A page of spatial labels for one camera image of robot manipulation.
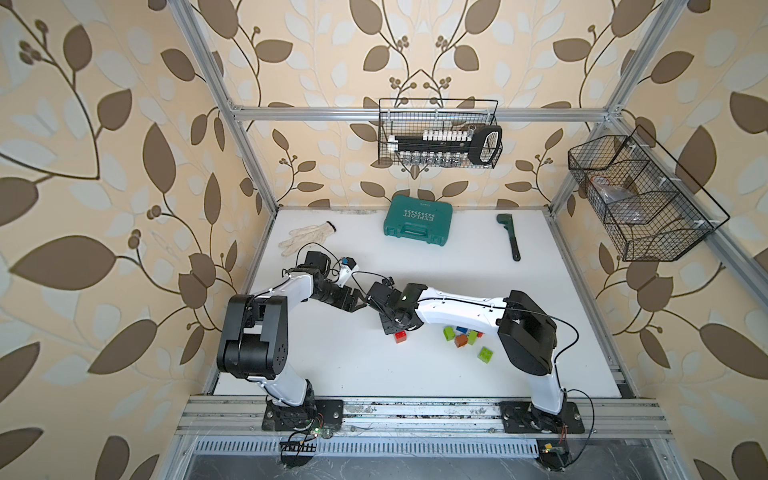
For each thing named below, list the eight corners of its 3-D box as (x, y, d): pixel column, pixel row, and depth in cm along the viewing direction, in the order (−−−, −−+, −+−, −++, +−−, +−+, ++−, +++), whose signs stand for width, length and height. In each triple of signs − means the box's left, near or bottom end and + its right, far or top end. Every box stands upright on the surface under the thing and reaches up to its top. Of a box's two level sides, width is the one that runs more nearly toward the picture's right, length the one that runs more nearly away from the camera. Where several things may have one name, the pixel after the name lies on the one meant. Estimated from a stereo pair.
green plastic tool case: (381, 237, 115) (381, 227, 110) (393, 201, 127) (393, 191, 123) (447, 248, 111) (449, 238, 107) (452, 210, 124) (454, 200, 119)
